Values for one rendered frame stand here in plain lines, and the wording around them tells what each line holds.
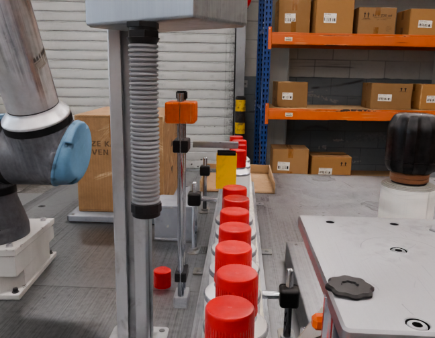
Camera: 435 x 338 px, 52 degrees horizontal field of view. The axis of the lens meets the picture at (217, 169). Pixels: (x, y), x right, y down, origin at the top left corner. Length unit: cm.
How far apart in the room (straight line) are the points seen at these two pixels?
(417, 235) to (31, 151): 65
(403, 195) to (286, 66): 445
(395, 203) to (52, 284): 64
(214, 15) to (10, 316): 61
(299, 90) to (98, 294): 376
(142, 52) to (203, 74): 451
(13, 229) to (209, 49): 425
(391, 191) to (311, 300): 22
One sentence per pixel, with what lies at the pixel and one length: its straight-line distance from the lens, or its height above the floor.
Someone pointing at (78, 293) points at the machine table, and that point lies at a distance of 89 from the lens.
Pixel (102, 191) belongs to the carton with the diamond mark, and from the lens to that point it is 127.
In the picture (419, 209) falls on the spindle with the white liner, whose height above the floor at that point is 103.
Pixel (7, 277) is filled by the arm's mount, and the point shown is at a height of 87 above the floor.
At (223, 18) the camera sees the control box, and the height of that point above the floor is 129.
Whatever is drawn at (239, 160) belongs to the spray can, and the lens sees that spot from 88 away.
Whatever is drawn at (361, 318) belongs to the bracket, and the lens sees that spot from 19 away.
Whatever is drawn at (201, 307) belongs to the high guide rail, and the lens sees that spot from 55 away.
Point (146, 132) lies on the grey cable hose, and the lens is 48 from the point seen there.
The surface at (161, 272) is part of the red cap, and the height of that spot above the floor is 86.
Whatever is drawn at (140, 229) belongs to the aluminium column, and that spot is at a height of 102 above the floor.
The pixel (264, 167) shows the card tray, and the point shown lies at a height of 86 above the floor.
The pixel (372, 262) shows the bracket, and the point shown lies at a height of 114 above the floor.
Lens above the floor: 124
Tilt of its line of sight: 12 degrees down
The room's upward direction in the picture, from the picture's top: 1 degrees clockwise
